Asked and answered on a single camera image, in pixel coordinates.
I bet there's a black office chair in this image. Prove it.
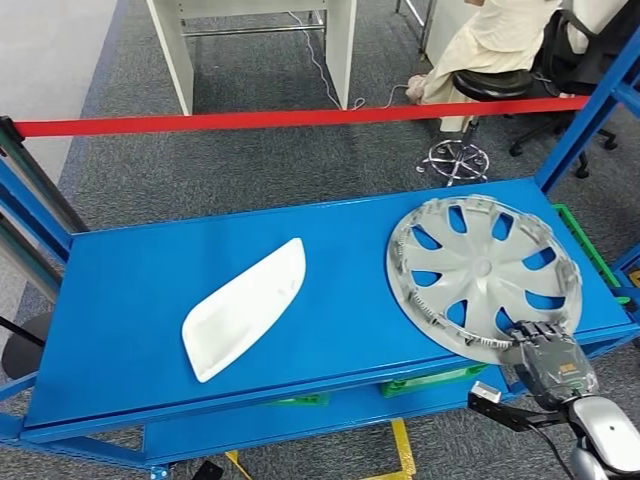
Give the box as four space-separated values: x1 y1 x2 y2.
509 0 640 180

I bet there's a white desk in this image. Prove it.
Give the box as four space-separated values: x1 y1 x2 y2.
395 0 481 68
146 0 358 117

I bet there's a person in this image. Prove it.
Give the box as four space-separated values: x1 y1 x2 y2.
405 0 564 134

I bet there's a chrome barrier post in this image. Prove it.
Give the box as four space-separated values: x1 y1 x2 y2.
0 211 63 304
0 115 90 234

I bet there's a black camera bracket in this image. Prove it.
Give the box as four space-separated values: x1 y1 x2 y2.
468 390 574 433

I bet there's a green plastic crate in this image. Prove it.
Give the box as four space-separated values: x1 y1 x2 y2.
380 362 488 399
552 203 631 306
260 392 331 409

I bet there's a white curved plastic part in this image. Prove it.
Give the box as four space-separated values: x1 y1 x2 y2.
181 237 307 384

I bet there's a red barrier belt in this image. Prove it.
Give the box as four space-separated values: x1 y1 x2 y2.
12 95 591 139

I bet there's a black robot foot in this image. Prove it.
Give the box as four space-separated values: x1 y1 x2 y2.
191 460 224 480

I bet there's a black stool with chrome base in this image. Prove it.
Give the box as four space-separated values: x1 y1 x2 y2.
416 68 534 188

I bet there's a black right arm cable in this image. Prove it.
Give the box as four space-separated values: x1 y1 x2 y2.
527 423 576 480

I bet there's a silver plastic wheel hubcap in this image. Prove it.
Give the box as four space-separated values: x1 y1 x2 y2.
386 193 583 367

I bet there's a white floor cable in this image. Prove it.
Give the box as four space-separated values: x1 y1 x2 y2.
287 9 426 111

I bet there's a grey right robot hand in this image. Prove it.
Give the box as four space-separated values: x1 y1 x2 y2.
501 320 598 411

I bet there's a black stanchion with round base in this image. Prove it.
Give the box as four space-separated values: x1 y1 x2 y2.
0 311 54 381

